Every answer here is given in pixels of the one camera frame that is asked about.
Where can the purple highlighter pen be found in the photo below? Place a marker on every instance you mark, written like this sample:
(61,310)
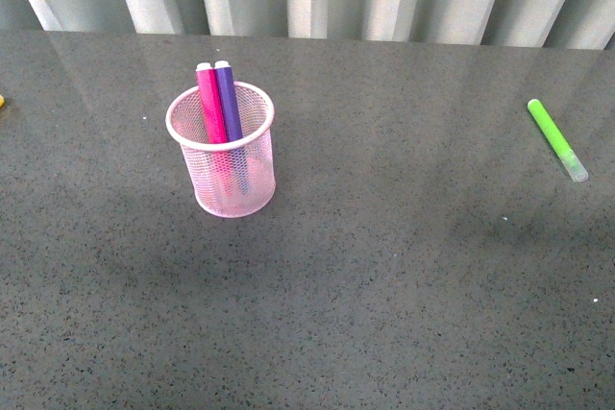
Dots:
(225,83)

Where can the pink highlighter pen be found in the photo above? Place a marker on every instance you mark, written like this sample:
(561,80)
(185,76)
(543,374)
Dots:
(214,120)

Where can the pink mesh pen cup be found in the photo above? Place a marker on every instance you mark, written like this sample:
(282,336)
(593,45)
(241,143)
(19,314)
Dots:
(185,122)

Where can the green highlighter pen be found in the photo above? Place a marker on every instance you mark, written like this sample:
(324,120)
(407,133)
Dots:
(557,141)

